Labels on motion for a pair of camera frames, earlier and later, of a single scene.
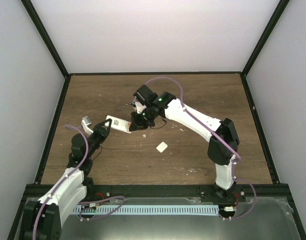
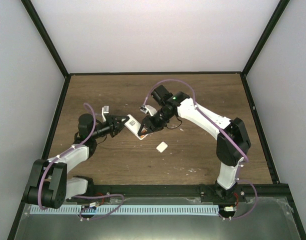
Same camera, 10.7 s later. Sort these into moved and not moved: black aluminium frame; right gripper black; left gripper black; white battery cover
Moved: left gripper black; right gripper black
Not moved: white battery cover; black aluminium frame
